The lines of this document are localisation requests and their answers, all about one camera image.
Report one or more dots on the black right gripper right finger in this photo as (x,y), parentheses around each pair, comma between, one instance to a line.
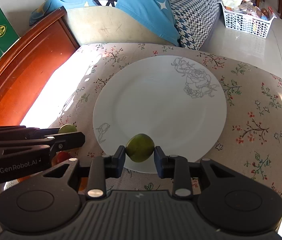
(176,168)

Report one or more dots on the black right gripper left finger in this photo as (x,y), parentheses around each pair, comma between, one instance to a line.
(102,168)

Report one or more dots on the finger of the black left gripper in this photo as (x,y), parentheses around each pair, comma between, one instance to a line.
(31,131)
(52,142)

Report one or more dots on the green lime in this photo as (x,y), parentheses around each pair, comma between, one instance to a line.
(67,128)
(140,148)

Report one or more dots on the red cherry tomato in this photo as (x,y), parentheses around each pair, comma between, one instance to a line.
(62,156)

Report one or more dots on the red wooden side table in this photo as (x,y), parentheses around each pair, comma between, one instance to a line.
(29,63)

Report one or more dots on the white floral plate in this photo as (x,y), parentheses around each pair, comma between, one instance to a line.
(176,101)

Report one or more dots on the floral beige tablecloth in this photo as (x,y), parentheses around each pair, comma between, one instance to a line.
(250,143)

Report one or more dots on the beige sofa armrest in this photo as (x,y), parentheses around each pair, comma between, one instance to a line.
(107,24)

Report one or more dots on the houndstooth sofa cushion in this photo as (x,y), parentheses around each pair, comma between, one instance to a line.
(195,21)

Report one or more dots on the white perforated plastic basket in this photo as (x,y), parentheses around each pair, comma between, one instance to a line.
(247,23)

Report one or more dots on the blue printed pillow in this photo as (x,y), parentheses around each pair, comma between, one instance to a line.
(155,15)

